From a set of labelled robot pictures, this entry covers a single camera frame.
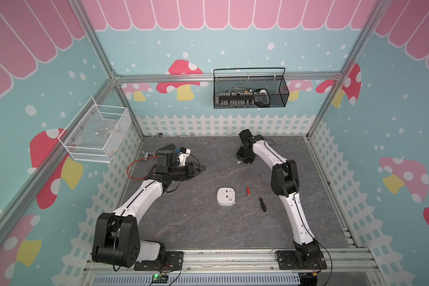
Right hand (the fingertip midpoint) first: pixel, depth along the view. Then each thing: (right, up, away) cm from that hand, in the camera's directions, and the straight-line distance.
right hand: (239, 158), depth 108 cm
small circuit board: (-37, -48, -35) cm, 70 cm away
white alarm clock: (-9, -19, -18) cm, 28 cm away
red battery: (+3, -17, -14) cm, 22 cm away
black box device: (-46, +6, +7) cm, 47 cm away
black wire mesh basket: (+4, +35, -15) cm, 39 cm away
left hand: (-20, -5, -26) cm, 33 cm away
